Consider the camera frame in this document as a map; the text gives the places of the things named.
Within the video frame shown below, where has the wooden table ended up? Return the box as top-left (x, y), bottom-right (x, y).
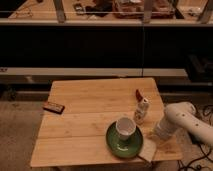
top-left (30, 77), bottom-right (183, 168)

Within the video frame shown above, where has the white bottle red cap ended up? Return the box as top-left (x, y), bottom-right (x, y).
top-left (134, 90), bottom-right (149, 125)

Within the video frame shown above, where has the white sponge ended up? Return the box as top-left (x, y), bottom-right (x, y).
top-left (138, 138), bottom-right (157, 162)

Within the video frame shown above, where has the black cable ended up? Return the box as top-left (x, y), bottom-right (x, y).
top-left (178, 104), bottom-right (213, 171)

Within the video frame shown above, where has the white ceramic cup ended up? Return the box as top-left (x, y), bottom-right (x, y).
top-left (116, 117), bottom-right (136, 140)

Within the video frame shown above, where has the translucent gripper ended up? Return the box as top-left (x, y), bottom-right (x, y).
top-left (147, 131), bottom-right (166, 146)

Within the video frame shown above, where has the brown rectangular box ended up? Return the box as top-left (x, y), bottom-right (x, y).
top-left (43, 102), bottom-right (65, 114)

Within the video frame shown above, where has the green plate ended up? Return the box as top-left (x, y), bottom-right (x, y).
top-left (106, 122), bottom-right (143, 159)

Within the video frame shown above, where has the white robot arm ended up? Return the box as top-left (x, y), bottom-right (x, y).
top-left (153, 102), bottom-right (213, 149)

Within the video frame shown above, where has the cluttered background shelf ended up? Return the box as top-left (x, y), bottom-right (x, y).
top-left (0, 0), bottom-right (213, 26)

